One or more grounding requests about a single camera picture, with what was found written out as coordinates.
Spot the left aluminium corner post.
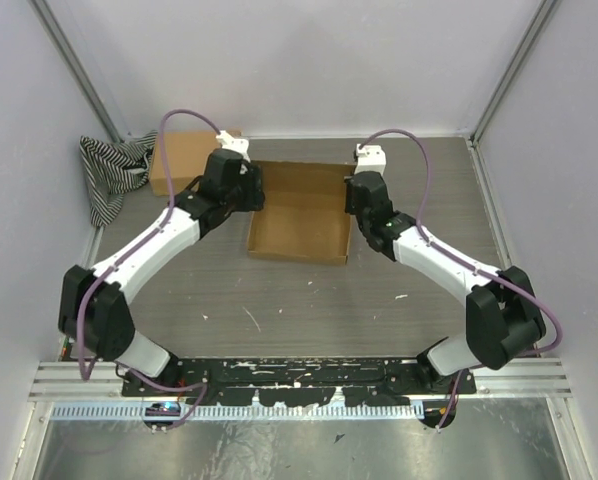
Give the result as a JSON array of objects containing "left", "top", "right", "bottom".
[{"left": 29, "top": 0, "right": 132, "bottom": 142}]

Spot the aluminium corner post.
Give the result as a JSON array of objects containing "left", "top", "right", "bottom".
[
  {"left": 29, "top": 0, "right": 132, "bottom": 142},
  {"left": 469, "top": 0, "right": 561, "bottom": 146}
]

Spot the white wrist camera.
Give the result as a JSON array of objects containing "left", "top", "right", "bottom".
[
  {"left": 354, "top": 144, "right": 387, "bottom": 175},
  {"left": 215, "top": 130, "right": 251, "bottom": 162}
]

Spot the aluminium front rail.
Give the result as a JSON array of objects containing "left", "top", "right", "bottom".
[{"left": 30, "top": 357, "right": 571, "bottom": 406}]

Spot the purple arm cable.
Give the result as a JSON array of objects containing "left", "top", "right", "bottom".
[
  {"left": 76, "top": 109, "right": 225, "bottom": 432},
  {"left": 357, "top": 129, "right": 565, "bottom": 433}
]

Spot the slotted grey cable duct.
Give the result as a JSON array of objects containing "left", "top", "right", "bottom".
[{"left": 50, "top": 401, "right": 425, "bottom": 422}]

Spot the black white striped cloth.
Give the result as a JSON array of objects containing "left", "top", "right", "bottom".
[{"left": 78, "top": 130, "right": 157, "bottom": 228}]

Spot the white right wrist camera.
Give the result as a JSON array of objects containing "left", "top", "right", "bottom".
[{"left": 354, "top": 144, "right": 387, "bottom": 175}]

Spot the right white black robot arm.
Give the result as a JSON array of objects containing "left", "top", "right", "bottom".
[{"left": 345, "top": 171, "right": 546, "bottom": 395}]

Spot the right aluminium corner post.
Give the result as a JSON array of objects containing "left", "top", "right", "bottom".
[{"left": 469, "top": 0, "right": 561, "bottom": 146}]

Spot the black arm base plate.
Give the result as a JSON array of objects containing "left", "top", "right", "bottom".
[{"left": 121, "top": 357, "right": 478, "bottom": 407}]

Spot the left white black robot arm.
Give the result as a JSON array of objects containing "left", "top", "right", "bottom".
[{"left": 58, "top": 146, "right": 265, "bottom": 397}]

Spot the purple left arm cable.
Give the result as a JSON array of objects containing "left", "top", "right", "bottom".
[{"left": 76, "top": 109, "right": 225, "bottom": 432}]

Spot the brown cardboard box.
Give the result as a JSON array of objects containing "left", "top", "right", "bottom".
[{"left": 149, "top": 131, "right": 241, "bottom": 196}]

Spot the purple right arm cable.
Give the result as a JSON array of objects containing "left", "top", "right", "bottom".
[{"left": 357, "top": 129, "right": 565, "bottom": 433}]

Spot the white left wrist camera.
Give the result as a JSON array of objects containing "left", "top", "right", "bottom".
[{"left": 215, "top": 130, "right": 251, "bottom": 162}]

